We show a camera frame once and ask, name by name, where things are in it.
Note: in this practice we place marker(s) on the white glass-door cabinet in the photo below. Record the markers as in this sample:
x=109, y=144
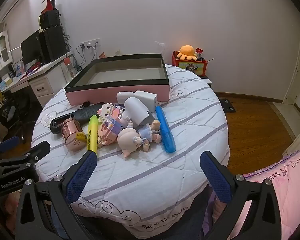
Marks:
x=1, y=47

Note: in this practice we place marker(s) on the pig doll figurine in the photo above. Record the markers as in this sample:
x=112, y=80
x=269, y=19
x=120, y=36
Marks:
x=127, y=138

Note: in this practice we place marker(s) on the white cat block figure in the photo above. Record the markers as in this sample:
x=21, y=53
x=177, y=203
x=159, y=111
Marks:
x=107, y=110

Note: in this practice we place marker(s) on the orange octopus plush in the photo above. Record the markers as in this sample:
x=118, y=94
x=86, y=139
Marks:
x=187, y=51

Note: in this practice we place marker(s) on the black office chair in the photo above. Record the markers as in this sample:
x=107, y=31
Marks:
x=10, y=112

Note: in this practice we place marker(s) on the red toy box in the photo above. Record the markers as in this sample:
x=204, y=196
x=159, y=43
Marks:
x=192, y=67

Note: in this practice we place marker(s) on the bottle with orange cap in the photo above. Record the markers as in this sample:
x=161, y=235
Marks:
x=69, y=70

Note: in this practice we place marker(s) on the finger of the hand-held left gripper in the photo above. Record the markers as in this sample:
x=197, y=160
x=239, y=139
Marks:
x=37, y=152
x=7, y=144

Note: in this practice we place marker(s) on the pink box with black rim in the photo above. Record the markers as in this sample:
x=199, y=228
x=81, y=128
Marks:
x=115, y=93

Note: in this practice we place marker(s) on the red snack packet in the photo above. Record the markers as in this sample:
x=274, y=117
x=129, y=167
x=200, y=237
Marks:
x=102, y=55

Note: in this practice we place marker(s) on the black box on tower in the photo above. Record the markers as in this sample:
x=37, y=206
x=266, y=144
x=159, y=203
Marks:
x=48, y=18

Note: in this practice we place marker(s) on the yellow printed small box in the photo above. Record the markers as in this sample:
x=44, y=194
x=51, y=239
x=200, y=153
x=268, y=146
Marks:
x=81, y=137

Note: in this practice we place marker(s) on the white charger block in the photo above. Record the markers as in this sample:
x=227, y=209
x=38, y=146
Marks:
x=146, y=98

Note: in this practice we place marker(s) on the white wall outlets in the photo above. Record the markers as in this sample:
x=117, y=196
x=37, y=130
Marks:
x=90, y=43

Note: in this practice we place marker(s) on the black rectangular case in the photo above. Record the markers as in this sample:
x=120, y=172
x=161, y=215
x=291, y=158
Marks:
x=85, y=113

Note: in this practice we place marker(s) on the blue highlighter pen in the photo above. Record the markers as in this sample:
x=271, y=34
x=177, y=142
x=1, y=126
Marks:
x=165, y=130

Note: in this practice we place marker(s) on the white desk with drawers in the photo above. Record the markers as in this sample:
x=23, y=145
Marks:
x=38, y=87

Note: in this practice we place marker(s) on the rose gold cylinder tin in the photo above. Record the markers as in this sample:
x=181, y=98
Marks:
x=71, y=135

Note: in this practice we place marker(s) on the pink printed blanket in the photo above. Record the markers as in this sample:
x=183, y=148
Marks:
x=285, y=192

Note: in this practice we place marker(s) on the white earbuds case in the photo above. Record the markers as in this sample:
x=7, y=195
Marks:
x=123, y=97

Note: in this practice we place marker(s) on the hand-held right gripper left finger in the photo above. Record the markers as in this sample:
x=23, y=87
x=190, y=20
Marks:
x=81, y=177

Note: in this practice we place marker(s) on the red booklet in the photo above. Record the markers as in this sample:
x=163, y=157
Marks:
x=36, y=66

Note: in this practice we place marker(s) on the white door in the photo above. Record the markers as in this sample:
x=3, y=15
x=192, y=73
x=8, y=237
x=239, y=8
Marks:
x=296, y=67

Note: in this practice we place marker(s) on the white mini fan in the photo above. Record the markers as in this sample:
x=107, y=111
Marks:
x=137, y=110

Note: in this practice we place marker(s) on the black computer monitor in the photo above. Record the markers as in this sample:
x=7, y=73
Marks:
x=30, y=46

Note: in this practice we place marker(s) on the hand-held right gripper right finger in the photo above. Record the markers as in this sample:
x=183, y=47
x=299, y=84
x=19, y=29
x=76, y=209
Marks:
x=216, y=180

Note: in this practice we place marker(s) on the white air conditioner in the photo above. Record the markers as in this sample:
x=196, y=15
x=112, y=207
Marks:
x=13, y=1

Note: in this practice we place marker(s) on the pink block house model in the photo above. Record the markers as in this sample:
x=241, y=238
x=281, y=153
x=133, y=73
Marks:
x=108, y=131

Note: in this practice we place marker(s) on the black floor scale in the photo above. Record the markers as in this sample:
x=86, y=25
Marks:
x=227, y=105

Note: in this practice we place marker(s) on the black computer tower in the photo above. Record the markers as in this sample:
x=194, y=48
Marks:
x=52, y=43

